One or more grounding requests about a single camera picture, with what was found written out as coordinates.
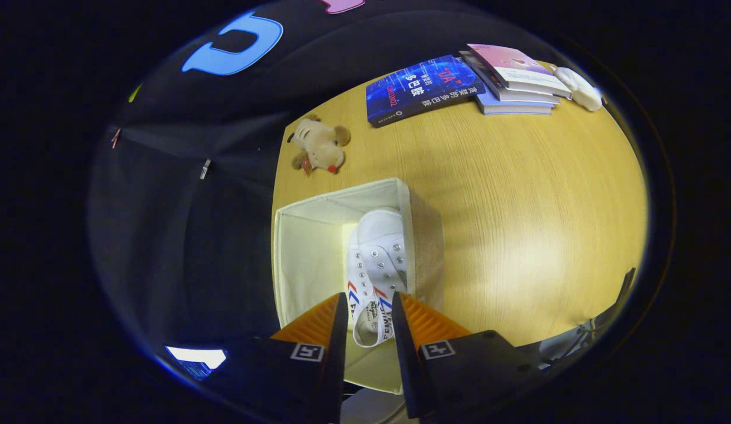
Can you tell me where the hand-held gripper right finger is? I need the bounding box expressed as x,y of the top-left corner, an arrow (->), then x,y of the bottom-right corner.
391,291 -> 545,424

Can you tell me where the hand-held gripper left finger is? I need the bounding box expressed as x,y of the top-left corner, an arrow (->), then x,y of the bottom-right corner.
206,292 -> 349,424

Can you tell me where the cream fabric storage box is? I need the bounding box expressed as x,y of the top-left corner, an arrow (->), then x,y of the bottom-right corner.
272,178 -> 445,395

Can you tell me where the lit monitor screen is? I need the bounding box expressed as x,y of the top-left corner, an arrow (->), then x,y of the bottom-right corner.
165,346 -> 227,380

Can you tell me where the beige plush toy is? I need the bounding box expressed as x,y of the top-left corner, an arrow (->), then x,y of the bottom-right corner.
287,115 -> 352,177

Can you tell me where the blue cover book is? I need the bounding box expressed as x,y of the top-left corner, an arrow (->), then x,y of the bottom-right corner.
365,54 -> 487,128

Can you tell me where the light blue book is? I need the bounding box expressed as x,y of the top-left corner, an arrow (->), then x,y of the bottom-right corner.
474,85 -> 554,116

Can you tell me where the pink cover book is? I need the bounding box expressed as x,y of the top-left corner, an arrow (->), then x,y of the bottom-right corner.
467,43 -> 572,98

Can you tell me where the white crumpled cloth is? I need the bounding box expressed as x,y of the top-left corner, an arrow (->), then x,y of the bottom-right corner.
554,67 -> 603,112

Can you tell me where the dark metal frame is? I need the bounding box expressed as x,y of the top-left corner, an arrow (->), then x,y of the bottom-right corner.
542,268 -> 637,369

